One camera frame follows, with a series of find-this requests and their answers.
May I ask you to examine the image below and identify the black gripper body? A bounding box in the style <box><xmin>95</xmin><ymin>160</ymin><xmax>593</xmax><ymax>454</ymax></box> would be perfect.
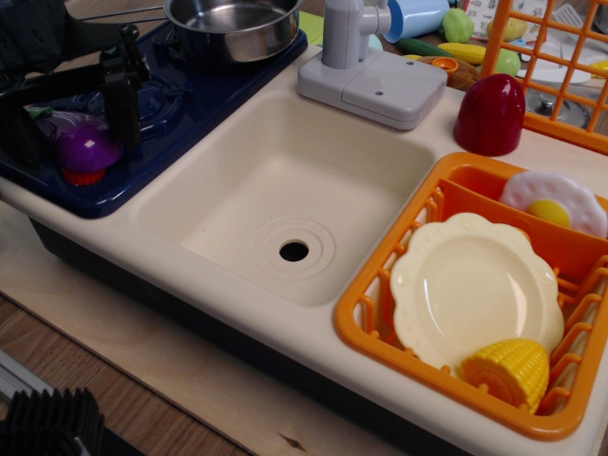
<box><xmin>1</xmin><ymin>1</ymin><xmax>149</xmax><ymax>107</ymax></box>

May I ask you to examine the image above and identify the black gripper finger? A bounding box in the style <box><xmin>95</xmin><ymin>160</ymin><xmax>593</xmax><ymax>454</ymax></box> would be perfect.
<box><xmin>1</xmin><ymin>106</ymin><xmax>46</xmax><ymax>166</ymax></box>
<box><xmin>104</xmin><ymin>80</ymin><xmax>141</xmax><ymax>150</ymax></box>

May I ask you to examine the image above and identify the purple toy eggplant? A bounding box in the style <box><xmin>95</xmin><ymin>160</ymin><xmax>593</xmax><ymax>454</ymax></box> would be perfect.
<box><xmin>26</xmin><ymin>106</ymin><xmax>125</xmax><ymax>174</ymax></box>

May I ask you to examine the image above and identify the dark blue toy stove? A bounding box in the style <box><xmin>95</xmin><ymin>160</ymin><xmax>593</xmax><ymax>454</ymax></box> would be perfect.
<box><xmin>1</xmin><ymin>22</ymin><xmax>308</xmax><ymax>219</ymax></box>

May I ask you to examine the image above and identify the red stove knob right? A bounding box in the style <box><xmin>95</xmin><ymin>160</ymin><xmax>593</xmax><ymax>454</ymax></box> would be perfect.
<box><xmin>61</xmin><ymin>168</ymin><xmax>106</xmax><ymax>186</ymax></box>

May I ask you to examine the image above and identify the cream toy sink unit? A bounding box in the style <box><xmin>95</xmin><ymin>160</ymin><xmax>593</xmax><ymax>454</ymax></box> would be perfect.
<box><xmin>1</xmin><ymin>64</ymin><xmax>607</xmax><ymax>455</ymax></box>

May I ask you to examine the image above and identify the grey toy faucet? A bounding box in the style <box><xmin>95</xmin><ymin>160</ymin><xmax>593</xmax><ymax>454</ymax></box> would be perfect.
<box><xmin>297</xmin><ymin>1</ymin><xmax>447</xmax><ymax>130</ymax></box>

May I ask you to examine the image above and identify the black ribbed robot part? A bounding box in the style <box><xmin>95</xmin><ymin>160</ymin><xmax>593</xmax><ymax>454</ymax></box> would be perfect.
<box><xmin>1</xmin><ymin>389</ymin><xmax>142</xmax><ymax>455</ymax></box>

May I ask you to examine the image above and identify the green toy cucumber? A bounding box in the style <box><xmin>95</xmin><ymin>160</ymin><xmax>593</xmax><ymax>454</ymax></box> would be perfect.
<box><xmin>396</xmin><ymin>38</ymin><xmax>454</xmax><ymax>58</ymax></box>

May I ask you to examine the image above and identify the light blue toy cup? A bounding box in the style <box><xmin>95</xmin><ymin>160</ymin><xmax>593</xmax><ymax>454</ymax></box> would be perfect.
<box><xmin>383</xmin><ymin>0</ymin><xmax>450</xmax><ymax>44</ymax></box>

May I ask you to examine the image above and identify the orange dish rack basket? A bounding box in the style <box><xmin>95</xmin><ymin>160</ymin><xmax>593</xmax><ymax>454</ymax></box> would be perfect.
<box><xmin>333</xmin><ymin>153</ymin><xmax>607</xmax><ymax>455</ymax></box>

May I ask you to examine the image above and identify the brown toy potato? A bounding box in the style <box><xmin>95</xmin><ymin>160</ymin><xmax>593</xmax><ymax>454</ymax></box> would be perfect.
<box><xmin>419</xmin><ymin>56</ymin><xmax>479</xmax><ymax>92</ymax></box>

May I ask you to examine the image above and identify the green toy pepper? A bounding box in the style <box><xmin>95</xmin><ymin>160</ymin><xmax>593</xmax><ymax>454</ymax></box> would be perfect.
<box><xmin>442</xmin><ymin>9</ymin><xmax>474</xmax><ymax>43</ymax></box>

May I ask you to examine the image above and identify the yellow toy corn cob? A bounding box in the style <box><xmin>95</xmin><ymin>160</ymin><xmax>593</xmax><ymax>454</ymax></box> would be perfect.
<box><xmin>439</xmin><ymin>43</ymin><xmax>485</xmax><ymax>65</ymax></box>

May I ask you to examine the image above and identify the dark red toy vegetable half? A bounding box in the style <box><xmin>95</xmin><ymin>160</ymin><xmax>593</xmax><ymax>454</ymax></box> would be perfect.
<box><xmin>453</xmin><ymin>74</ymin><xmax>526</xmax><ymax>157</ymax></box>

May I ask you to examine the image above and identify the cream scalloped toy plate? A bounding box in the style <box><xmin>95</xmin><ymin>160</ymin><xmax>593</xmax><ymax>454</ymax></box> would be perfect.
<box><xmin>389</xmin><ymin>213</ymin><xmax>564</xmax><ymax>371</ymax></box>

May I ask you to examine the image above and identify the green toy apple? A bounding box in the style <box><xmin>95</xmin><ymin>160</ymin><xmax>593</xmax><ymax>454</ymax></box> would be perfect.
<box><xmin>478</xmin><ymin>48</ymin><xmax>521</xmax><ymax>76</ymax></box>

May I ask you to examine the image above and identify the toy fried egg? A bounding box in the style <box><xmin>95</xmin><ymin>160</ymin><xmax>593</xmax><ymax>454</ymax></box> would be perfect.
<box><xmin>500</xmin><ymin>171</ymin><xmax>607</xmax><ymax>238</ymax></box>

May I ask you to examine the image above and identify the orange plastic grid rack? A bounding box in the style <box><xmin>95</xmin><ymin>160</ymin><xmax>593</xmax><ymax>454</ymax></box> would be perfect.
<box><xmin>465</xmin><ymin>1</ymin><xmax>607</xmax><ymax>154</ymax></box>

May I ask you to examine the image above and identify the steel pot lid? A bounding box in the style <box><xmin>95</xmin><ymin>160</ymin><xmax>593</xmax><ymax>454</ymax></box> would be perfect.
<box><xmin>527</xmin><ymin>92</ymin><xmax>590</xmax><ymax>128</ymax></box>

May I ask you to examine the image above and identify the yellow toy corn half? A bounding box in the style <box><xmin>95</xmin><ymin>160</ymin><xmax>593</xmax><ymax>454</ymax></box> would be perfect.
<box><xmin>460</xmin><ymin>338</ymin><xmax>550</xmax><ymax>414</ymax></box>

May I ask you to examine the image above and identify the steel pan with wire handle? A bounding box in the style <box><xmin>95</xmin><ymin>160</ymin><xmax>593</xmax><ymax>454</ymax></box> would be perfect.
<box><xmin>84</xmin><ymin>0</ymin><xmax>301</xmax><ymax>67</ymax></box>

